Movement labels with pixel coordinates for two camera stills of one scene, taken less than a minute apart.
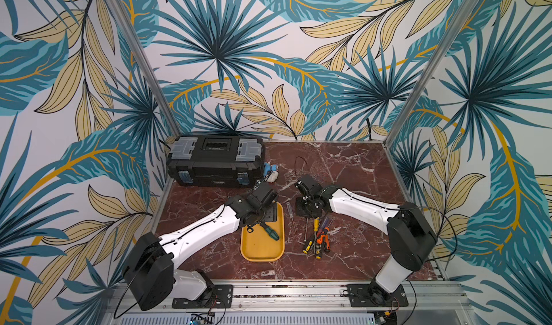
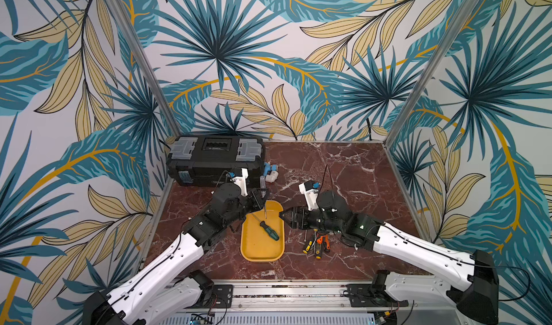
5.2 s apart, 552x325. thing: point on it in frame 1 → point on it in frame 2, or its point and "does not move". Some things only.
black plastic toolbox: (231, 161) does not move
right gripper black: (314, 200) → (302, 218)
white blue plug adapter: (271, 172) does not move
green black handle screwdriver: (272, 233) does not move
